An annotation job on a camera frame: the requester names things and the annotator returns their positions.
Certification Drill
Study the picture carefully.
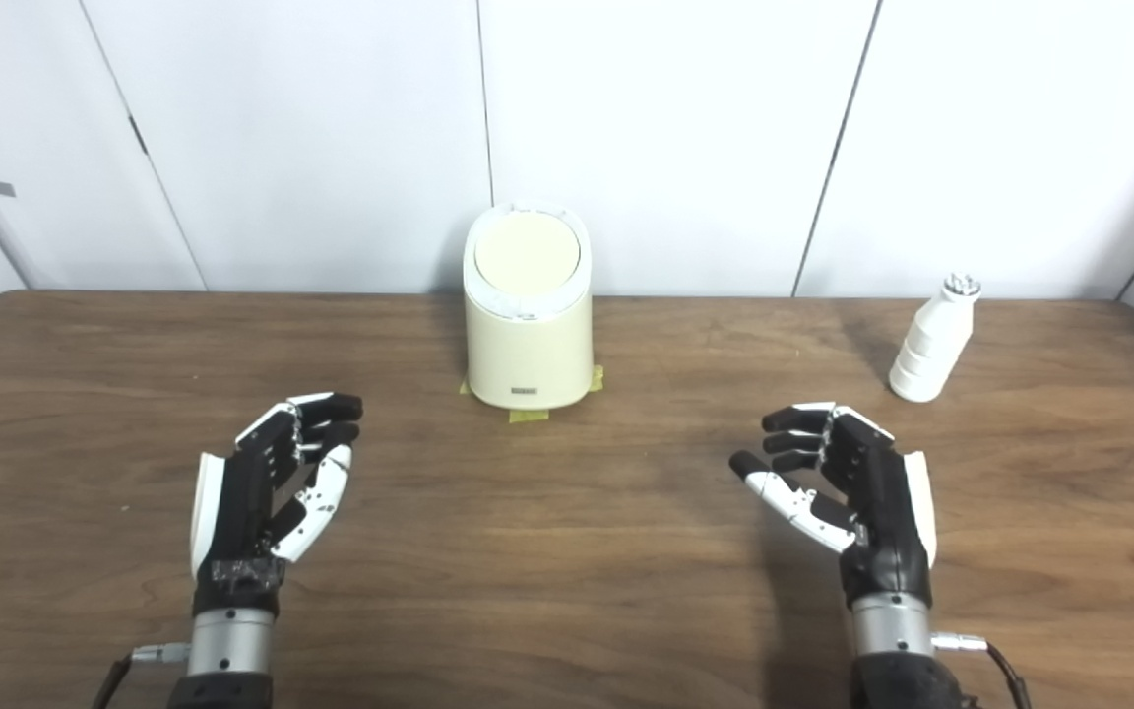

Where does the cream-colored plastic bin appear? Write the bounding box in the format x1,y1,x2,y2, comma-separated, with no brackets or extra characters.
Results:
462,202,595,411

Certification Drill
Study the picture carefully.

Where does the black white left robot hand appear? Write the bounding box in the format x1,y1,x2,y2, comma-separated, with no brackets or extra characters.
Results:
190,392,364,617

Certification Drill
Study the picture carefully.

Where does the small white plastic bottle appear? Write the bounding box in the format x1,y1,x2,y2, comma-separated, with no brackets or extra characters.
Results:
888,273,982,403

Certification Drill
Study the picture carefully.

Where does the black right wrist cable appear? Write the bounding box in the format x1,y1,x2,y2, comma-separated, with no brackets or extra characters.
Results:
931,633,1033,709

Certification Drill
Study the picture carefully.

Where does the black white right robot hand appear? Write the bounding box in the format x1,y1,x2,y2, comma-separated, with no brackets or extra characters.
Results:
729,401,938,608

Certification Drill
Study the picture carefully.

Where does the round cream bin lid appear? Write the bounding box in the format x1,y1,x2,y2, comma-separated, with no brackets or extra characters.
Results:
474,212,582,293

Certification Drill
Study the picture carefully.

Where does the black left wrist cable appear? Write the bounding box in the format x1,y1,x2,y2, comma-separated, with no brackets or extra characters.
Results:
90,642,192,709

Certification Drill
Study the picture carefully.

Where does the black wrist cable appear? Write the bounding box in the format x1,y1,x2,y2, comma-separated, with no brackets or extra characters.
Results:
90,642,192,709
931,633,1033,709

